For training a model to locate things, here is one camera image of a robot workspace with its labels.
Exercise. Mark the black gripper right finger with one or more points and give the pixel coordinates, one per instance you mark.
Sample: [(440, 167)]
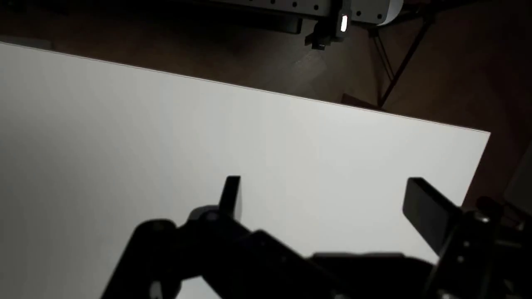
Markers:
[(430, 213)]

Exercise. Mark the black clamp with white light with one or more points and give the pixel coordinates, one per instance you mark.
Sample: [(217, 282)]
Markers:
[(329, 31)]

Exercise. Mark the thin black tripod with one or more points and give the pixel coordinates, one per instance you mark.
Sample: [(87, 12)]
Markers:
[(408, 59)]

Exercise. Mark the white rounded device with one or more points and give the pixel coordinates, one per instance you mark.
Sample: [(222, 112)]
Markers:
[(377, 11)]

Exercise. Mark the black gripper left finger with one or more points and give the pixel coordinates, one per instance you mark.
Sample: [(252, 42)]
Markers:
[(234, 194)]

